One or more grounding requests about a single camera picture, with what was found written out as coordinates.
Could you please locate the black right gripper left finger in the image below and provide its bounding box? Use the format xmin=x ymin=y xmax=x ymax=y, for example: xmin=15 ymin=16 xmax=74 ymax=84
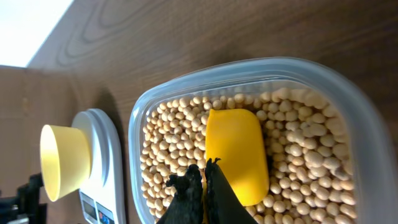
xmin=157 ymin=164 xmax=204 ymax=224

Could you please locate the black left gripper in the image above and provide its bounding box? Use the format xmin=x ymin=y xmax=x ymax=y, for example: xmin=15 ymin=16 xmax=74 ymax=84
xmin=1 ymin=173 xmax=47 ymax=224

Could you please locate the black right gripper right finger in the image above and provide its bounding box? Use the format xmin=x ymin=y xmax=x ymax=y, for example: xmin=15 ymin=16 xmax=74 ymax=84
xmin=205 ymin=157 xmax=257 ymax=224

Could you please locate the yellow plastic bowl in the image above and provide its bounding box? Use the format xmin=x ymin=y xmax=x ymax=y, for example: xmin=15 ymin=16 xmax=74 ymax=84
xmin=40 ymin=124 xmax=91 ymax=202

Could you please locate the yellow plastic scoop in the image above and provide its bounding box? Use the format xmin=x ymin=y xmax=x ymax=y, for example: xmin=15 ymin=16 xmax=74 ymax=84
xmin=205 ymin=109 xmax=269 ymax=209

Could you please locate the white digital kitchen scale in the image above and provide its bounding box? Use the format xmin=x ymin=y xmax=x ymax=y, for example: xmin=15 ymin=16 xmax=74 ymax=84
xmin=72 ymin=108 xmax=126 ymax=224

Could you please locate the soybeans pile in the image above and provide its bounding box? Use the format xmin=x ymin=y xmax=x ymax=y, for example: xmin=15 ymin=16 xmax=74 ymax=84
xmin=140 ymin=88 xmax=358 ymax=223

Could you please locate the clear plastic container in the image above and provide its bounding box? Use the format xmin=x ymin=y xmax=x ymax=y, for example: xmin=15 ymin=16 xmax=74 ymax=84
xmin=128 ymin=57 xmax=397 ymax=223

